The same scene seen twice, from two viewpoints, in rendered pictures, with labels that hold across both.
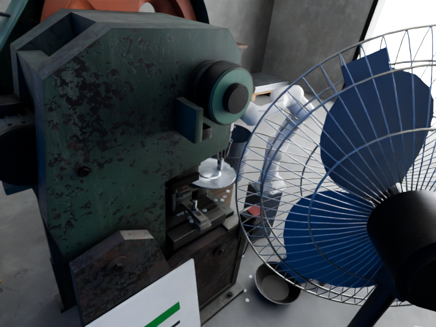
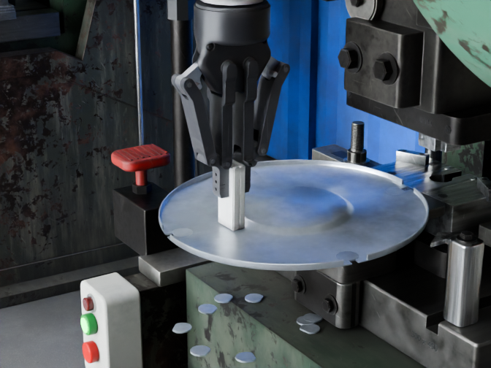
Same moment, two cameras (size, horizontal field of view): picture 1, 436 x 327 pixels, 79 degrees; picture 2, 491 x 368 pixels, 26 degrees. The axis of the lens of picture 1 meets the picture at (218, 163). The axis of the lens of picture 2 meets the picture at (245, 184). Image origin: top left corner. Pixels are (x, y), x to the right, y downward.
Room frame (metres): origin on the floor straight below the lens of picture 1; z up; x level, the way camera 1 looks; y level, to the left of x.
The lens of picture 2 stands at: (2.21, 0.22, 1.21)
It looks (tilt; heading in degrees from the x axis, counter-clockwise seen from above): 20 degrees down; 192
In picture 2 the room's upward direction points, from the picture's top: straight up
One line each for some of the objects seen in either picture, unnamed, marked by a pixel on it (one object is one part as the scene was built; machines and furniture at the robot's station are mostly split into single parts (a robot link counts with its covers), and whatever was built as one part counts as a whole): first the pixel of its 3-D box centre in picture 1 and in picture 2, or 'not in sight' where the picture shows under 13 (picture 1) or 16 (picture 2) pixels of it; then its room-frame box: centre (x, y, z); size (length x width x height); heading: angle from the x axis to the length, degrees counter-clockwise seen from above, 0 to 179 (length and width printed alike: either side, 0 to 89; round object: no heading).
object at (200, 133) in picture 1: (214, 97); not in sight; (0.81, 0.04, 1.31); 0.22 x 0.12 x 0.22; 134
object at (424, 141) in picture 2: not in sight; (438, 131); (1.01, 0.19, 0.84); 0.05 x 0.03 x 0.04; 44
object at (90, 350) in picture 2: not in sight; (90, 352); (1.08, -0.23, 0.54); 0.03 x 0.01 x 0.03; 44
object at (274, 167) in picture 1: (273, 152); not in sight; (1.57, -0.36, 0.71); 0.18 x 0.11 x 0.25; 174
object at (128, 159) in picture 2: (254, 215); (141, 178); (0.93, -0.20, 0.72); 0.07 x 0.06 x 0.08; 134
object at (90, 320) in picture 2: not in sight; (88, 323); (1.08, -0.23, 0.58); 0.03 x 0.01 x 0.03; 44
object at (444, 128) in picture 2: (174, 173); (448, 110); (1.00, 0.20, 0.86); 0.20 x 0.16 x 0.05; 44
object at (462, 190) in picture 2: (175, 190); (436, 196); (1.00, 0.19, 0.76); 0.15 x 0.09 x 0.05; 44
